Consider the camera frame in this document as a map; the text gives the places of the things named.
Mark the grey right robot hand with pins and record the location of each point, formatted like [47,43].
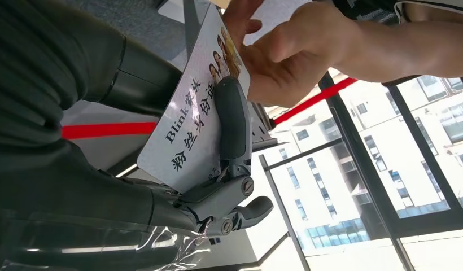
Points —
[67,187]

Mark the person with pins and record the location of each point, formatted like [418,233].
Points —
[366,9]

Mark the long red barrier belt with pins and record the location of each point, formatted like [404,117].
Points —
[313,99]

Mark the clear plastic film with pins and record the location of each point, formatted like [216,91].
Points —
[160,247]

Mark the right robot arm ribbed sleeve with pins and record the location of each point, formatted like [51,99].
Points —
[29,74]

